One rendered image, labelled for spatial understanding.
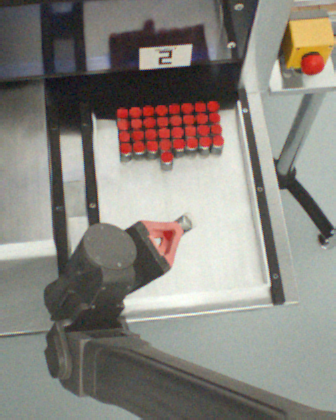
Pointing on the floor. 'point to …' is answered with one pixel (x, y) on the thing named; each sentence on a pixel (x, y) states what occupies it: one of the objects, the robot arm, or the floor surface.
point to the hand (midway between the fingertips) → (170, 232)
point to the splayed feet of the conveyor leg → (310, 210)
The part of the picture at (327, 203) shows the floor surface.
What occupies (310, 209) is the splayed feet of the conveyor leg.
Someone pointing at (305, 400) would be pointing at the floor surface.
